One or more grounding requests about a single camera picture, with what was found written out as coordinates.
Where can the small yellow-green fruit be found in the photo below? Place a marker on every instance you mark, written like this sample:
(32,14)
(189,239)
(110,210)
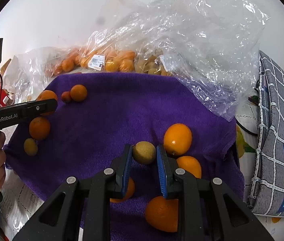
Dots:
(30,147)

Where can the orange tangerine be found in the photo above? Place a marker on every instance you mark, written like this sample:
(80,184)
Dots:
(48,108)

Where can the bagged oranges with label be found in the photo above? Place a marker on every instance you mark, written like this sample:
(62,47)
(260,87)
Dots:
(108,59)

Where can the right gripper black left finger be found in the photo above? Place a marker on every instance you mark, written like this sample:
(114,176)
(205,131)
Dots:
(59,217)

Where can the green-brown round fruit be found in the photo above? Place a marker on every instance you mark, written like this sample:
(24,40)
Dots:
(144,152)

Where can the grey checked star cushion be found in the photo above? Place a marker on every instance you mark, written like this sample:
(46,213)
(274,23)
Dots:
(266,196)

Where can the clear plastic bag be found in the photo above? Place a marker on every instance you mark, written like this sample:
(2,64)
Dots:
(210,46)

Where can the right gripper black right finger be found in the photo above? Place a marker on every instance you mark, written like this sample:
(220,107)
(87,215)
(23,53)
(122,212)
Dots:
(207,209)

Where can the small red fruit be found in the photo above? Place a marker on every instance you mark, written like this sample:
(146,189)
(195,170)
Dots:
(66,97)

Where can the small orange kumquat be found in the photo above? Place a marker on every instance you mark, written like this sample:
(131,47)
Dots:
(177,139)

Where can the small orange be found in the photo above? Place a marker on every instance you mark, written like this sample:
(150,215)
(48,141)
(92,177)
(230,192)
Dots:
(78,93)

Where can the clear bag of small fruit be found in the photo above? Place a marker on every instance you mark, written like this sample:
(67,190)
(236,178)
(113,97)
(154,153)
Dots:
(28,74)

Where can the purple towel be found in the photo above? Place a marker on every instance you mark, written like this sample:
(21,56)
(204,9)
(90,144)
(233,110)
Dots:
(120,109)

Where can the large mandarin orange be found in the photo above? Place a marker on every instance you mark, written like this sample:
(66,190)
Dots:
(39,128)

